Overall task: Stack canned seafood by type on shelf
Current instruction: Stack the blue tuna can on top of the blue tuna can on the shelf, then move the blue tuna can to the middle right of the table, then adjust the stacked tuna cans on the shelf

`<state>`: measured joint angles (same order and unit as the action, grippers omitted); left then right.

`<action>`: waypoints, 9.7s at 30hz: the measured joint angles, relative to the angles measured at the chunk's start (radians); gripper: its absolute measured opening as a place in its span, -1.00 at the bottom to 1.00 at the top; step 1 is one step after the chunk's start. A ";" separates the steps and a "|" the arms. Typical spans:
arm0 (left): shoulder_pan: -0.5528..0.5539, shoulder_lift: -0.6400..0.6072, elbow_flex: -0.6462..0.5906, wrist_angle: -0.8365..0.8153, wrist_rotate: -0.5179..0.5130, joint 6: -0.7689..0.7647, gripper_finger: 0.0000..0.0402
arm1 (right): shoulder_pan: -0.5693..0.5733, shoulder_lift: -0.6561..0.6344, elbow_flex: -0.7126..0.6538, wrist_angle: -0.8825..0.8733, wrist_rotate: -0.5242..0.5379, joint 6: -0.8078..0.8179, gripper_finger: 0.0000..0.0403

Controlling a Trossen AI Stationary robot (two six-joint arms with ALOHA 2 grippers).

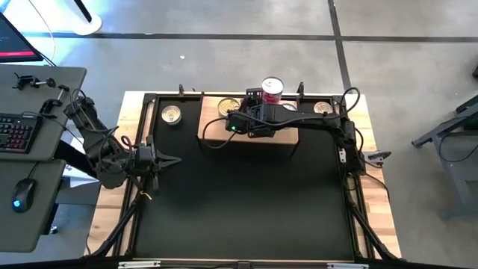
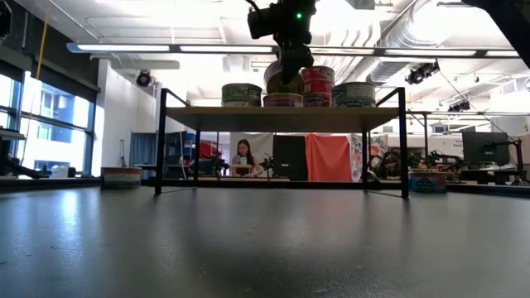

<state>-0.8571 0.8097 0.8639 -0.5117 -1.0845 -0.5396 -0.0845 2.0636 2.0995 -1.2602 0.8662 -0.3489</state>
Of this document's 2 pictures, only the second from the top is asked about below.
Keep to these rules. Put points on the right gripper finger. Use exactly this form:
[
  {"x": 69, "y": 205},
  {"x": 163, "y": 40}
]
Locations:
[{"x": 296, "y": 62}]

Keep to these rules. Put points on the blue Wild Planet can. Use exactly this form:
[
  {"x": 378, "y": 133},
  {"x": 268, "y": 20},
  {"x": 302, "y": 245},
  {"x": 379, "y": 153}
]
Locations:
[
  {"x": 282, "y": 100},
  {"x": 427, "y": 184}
]

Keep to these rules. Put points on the green labelled seafood can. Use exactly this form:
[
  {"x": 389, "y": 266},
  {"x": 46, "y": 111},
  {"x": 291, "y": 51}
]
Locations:
[
  {"x": 354, "y": 95},
  {"x": 241, "y": 95}
]

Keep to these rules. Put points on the black background robot arm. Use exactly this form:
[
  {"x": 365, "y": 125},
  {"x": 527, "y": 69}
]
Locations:
[{"x": 443, "y": 159}]

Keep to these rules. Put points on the wooden shelf with black legs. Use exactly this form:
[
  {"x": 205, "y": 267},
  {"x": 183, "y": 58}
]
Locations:
[{"x": 273, "y": 120}]

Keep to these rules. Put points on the striped label seafood can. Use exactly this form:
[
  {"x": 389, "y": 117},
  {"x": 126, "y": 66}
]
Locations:
[{"x": 121, "y": 178}]

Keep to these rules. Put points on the white backdrop cloth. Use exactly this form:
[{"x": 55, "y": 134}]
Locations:
[{"x": 263, "y": 142}]

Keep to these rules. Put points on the black upright panel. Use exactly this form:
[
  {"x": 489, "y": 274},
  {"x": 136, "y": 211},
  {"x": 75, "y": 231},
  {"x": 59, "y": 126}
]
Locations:
[{"x": 290, "y": 157}]

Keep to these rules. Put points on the orange hanging cloth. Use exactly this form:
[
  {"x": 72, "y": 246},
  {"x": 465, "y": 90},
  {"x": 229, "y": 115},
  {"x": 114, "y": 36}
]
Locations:
[{"x": 329, "y": 157}]

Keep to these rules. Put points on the small black tabletop device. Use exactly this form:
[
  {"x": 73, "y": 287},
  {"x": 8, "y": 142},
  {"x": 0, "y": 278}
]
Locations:
[{"x": 268, "y": 163}]

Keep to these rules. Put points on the colourful poster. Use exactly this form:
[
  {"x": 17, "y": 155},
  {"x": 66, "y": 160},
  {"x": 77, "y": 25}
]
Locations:
[{"x": 374, "y": 149}]

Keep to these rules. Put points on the black track spotlight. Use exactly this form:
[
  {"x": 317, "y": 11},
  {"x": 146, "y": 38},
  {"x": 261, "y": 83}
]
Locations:
[
  {"x": 420, "y": 73},
  {"x": 459, "y": 106}
]

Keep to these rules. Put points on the red bag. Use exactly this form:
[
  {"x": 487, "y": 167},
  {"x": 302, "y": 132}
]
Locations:
[{"x": 207, "y": 150}]

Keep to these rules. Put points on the long ceiling light fixture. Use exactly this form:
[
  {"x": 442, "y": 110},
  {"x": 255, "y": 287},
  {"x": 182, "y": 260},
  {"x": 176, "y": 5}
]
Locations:
[{"x": 165, "y": 48}]

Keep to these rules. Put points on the black equipment rack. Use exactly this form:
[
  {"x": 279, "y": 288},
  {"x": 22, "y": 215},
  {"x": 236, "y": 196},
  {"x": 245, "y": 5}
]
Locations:
[{"x": 176, "y": 153}]

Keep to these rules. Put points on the blue curtain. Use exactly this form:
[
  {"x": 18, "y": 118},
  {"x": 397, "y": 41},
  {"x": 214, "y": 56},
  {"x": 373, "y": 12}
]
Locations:
[{"x": 141, "y": 149}]

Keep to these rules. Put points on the black table mat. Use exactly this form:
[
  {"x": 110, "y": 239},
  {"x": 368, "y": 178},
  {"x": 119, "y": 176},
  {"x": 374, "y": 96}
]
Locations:
[{"x": 265, "y": 248}]

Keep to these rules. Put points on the dark computer monitor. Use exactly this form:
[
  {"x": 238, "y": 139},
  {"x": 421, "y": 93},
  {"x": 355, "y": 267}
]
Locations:
[{"x": 484, "y": 148}]

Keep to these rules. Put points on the background desk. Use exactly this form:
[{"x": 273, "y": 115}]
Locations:
[{"x": 492, "y": 170}]

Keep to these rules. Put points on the large window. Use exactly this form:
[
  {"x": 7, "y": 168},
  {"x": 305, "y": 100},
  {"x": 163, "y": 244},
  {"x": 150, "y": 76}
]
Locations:
[{"x": 54, "y": 124}]

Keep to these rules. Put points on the grey side desk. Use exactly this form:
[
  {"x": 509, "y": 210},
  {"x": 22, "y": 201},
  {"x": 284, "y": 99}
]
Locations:
[{"x": 10, "y": 134}]

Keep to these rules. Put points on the silver ventilation duct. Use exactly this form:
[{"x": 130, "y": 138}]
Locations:
[{"x": 414, "y": 37}]

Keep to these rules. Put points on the black table frame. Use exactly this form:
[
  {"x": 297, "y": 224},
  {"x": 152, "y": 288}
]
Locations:
[{"x": 256, "y": 184}]

